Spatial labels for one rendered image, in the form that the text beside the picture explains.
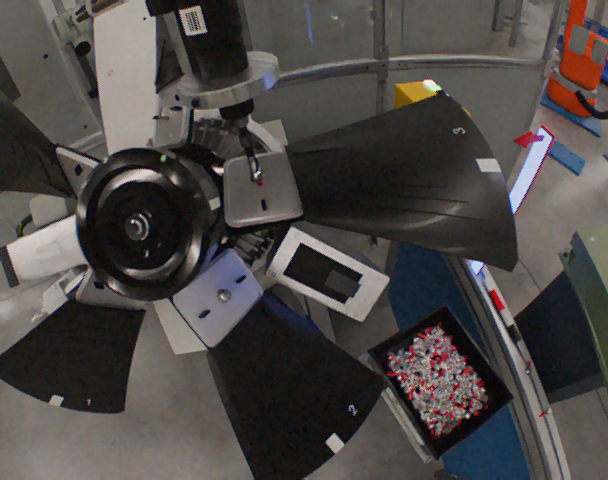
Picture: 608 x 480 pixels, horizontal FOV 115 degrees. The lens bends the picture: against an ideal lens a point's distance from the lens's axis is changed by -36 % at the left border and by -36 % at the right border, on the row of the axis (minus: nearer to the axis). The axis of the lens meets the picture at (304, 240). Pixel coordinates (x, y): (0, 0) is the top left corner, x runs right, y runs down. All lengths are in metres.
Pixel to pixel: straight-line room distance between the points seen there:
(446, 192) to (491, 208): 0.06
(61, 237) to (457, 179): 0.52
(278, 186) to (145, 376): 1.51
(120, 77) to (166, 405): 1.39
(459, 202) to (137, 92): 0.51
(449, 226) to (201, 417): 1.38
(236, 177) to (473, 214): 0.22
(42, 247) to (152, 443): 1.25
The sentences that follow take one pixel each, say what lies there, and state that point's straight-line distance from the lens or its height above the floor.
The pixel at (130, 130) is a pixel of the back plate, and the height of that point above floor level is 1.16.
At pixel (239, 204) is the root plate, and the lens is 0.25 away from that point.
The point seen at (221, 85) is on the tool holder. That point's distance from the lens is 0.19.
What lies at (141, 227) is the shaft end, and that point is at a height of 1.22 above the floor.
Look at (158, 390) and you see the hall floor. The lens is 1.63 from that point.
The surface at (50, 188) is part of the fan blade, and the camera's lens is 0.40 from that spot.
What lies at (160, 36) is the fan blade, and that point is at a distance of 0.36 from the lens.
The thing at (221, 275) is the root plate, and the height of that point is 1.12.
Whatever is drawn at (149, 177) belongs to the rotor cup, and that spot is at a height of 1.24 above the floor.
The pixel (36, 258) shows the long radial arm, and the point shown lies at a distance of 0.56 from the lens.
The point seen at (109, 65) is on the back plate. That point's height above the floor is 1.27.
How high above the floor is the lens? 1.36
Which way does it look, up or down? 53 degrees down
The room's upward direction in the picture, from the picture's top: 11 degrees counter-clockwise
